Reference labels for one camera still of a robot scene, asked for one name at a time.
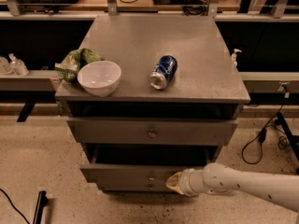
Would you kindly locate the clear container far left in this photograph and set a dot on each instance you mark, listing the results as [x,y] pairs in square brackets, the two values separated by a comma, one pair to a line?
[5,66]

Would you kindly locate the black stand leg right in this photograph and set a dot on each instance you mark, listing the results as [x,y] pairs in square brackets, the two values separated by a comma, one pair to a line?
[293,139]

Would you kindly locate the black cable floor left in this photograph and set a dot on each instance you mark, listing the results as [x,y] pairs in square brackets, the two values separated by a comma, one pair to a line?
[14,207]

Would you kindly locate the grey drawer cabinet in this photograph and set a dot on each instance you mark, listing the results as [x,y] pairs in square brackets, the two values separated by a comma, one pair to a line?
[206,84]

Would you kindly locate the black stand leg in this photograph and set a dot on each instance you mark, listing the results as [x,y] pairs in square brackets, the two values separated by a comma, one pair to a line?
[293,139]
[40,204]

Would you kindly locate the green chip bag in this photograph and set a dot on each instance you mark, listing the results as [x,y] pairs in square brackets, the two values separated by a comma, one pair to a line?
[69,67]

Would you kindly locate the grey drawer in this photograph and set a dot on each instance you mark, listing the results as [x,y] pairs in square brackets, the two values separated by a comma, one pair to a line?
[194,132]
[138,167]

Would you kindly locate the blue soda can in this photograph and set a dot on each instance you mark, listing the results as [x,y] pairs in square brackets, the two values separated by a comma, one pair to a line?
[164,71]

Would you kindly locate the grey top drawer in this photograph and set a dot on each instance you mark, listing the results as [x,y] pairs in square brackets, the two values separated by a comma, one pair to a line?
[194,132]

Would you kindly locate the white pump bottle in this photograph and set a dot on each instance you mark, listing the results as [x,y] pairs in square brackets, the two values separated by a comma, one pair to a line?
[234,56]

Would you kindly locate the yellow foam padded gripper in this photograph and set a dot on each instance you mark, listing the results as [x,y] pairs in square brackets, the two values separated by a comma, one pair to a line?
[187,181]

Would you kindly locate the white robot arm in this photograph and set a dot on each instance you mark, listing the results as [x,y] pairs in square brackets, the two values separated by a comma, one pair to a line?
[218,179]

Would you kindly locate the white bowl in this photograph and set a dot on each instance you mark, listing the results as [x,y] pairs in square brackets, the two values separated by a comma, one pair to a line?
[100,78]

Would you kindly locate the black stand leg left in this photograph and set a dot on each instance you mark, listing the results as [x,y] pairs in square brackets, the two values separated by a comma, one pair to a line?
[40,204]

